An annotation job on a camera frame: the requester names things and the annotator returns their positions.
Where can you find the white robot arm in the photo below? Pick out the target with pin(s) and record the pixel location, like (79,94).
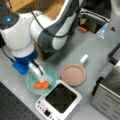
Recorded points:
(21,30)

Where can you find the white and blue gripper body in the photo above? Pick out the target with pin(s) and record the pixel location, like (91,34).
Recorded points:
(29,64)

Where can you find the teal bowl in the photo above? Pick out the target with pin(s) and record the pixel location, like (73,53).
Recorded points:
(50,77)

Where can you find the pink pan with white handle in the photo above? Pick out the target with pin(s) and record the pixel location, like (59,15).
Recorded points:
(74,74)

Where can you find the orange small object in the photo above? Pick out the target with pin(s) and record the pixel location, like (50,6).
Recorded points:
(82,29)

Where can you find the white induction cooker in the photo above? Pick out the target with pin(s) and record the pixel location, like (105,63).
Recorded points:
(59,103)

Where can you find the wooden shelf cabinet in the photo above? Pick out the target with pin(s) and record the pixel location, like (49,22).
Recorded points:
(54,9)

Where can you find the silver toaster oven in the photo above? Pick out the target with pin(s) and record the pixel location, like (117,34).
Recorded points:
(106,92)

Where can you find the orange carrot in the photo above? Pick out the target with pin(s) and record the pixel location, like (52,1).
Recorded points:
(40,85)

